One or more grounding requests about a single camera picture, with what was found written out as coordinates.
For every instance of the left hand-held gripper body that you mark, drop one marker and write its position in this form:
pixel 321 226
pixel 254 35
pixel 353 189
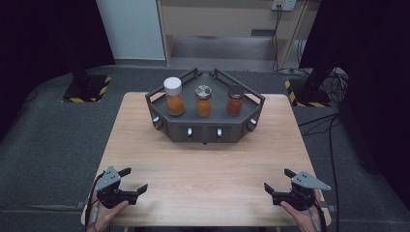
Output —
pixel 109 182

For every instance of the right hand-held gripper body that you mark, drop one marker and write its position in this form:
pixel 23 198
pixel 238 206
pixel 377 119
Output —
pixel 306 185

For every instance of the black spice rack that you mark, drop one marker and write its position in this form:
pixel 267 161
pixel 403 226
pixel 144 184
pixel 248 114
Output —
pixel 212 129

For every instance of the black round puck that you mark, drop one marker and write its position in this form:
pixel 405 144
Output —
pixel 235 103

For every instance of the white lid spice jar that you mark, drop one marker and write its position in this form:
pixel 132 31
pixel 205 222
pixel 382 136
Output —
pixel 174 96

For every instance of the silver lid spice jar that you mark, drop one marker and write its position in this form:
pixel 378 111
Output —
pixel 203 103

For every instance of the person's right hand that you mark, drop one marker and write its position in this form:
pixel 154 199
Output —
pixel 306 220

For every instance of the person's left hand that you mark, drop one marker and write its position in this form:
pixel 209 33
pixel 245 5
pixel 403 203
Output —
pixel 101 219

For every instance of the black stand with striped base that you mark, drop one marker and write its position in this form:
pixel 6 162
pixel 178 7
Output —
pixel 85 88
pixel 314 93

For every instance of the black curtain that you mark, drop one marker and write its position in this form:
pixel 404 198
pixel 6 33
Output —
pixel 42 48
pixel 370 80

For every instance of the grey-blue bar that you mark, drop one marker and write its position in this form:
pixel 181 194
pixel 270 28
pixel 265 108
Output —
pixel 262 32

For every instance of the grey table bracket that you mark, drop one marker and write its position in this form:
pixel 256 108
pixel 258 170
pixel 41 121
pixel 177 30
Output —
pixel 332 208

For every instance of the white wall panel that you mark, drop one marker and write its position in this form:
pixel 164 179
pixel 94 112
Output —
pixel 132 29

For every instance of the white wall socket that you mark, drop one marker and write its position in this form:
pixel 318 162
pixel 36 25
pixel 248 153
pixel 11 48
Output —
pixel 283 4

